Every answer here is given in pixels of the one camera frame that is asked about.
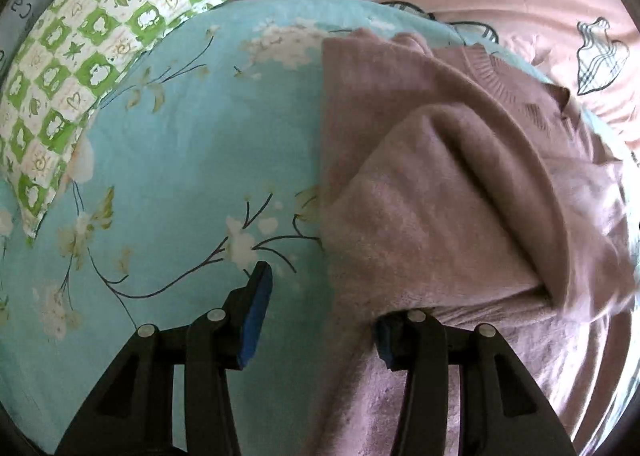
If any grey pillow with lettering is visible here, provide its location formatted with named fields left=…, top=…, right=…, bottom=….
left=0, top=0, right=83, bottom=87

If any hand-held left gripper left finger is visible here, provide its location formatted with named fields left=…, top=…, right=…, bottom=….
left=54, top=261, right=274, bottom=456

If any green checked pillow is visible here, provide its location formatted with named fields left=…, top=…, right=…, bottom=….
left=0, top=0, right=236, bottom=239

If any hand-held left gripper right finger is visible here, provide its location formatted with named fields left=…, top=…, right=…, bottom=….
left=375, top=308, right=576, bottom=456

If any mauve knit sweater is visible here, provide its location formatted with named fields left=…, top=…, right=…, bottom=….
left=305, top=28, right=640, bottom=456

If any light blue floral bedsheet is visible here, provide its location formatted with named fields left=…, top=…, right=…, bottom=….
left=0, top=0, right=640, bottom=456

